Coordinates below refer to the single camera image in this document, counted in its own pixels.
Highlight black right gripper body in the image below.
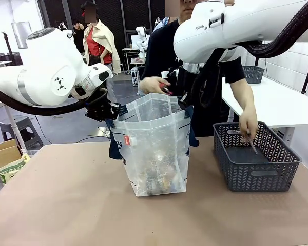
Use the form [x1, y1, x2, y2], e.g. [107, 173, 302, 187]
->
[180, 72, 197, 100]

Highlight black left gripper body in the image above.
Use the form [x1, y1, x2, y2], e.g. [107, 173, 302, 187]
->
[86, 88, 111, 122]

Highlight small red pink item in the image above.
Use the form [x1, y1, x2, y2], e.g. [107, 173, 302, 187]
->
[160, 83, 173, 97]

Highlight translucent shopping bag navy handles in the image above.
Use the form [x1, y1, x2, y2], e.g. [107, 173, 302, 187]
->
[105, 92, 200, 197]

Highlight thin grey pen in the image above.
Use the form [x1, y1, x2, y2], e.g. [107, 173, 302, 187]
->
[246, 130, 259, 154]

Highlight dark grey plastic basket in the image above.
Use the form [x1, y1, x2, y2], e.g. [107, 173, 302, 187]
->
[242, 65, 265, 85]
[213, 121, 303, 192]

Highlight person's left forearm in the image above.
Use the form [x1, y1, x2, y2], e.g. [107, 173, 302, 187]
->
[229, 76, 257, 115]

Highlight green white paper bag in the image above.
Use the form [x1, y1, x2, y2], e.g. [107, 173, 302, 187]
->
[0, 153, 31, 184]

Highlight person's right hand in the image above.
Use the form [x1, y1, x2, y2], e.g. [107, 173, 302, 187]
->
[139, 76, 170, 95]

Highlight person's left hand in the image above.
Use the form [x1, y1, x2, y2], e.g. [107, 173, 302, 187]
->
[239, 111, 259, 140]

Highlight person in black t-shirt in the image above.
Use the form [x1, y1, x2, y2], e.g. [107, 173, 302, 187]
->
[140, 0, 247, 138]

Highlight small background desk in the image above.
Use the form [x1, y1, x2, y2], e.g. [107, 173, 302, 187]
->
[122, 47, 140, 75]

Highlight mannequin in cream jacket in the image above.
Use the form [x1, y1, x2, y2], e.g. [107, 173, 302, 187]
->
[82, 0, 121, 75]

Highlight dark grey step stool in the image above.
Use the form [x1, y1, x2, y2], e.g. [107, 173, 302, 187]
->
[0, 116, 44, 149]

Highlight background person in black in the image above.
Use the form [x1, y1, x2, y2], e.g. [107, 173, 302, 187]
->
[72, 19, 85, 53]

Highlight white side table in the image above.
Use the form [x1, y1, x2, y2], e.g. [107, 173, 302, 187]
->
[222, 76, 308, 128]

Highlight brown cardboard box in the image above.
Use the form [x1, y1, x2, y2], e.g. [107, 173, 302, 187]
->
[0, 139, 23, 173]

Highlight black tripod stand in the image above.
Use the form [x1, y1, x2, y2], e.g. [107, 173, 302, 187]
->
[1, 32, 15, 61]

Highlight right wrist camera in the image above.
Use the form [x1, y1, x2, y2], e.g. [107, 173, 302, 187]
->
[166, 66, 182, 83]

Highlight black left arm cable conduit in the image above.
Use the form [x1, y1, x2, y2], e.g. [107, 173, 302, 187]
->
[0, 86, 108, 116]

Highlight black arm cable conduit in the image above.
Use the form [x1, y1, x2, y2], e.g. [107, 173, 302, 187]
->
[191, 0, 308, 108]
[0, 86, 108, 116]

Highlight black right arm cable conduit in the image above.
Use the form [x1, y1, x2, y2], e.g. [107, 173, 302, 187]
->
[191, 0, 308, 108]

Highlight silver framed wall panel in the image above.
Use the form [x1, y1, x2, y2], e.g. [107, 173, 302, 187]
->
[11, 22, 31, 49]

